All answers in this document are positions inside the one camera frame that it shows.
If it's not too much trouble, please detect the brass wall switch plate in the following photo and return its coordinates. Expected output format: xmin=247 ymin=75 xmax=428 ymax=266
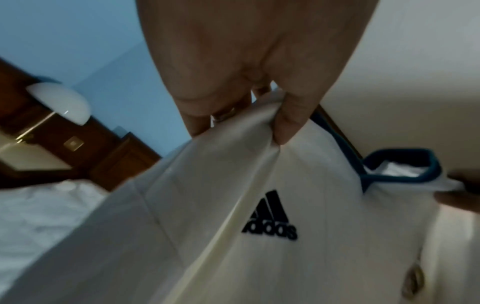
xmin=62 ymin=136 xmax=85 ymax=152

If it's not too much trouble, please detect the dark wooden headboard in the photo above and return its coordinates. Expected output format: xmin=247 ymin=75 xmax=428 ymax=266
xmin=0 ymin=56 xmax=163 ymax=192

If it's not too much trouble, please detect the table lamp with white shade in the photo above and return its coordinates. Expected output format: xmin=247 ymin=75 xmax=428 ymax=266
xmin=14 ymin=82 xmax=92 ymax=144

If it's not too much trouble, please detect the nightstand with pale top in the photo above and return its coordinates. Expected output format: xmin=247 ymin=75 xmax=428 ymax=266
xmin=0 ymin=129 xmax=74 ymax=179

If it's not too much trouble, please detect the person's right hand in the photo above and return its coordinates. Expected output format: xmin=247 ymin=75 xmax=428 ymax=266
xmin=434 ymin=169 xmax=480 ymax=213

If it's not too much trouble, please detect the white shirt with blue collar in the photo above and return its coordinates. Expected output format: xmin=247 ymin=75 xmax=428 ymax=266
xmin=0 ymin=88 xmax=480 ymax=304

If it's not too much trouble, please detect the person's left hand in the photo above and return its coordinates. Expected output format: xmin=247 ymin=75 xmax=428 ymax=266
xmin=135 ymin=0 xmax=380 ymax=146

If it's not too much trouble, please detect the white bed sheet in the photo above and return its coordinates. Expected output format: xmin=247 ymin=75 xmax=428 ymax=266
xmin=0 ymin=178 xmax=110 ymax=269

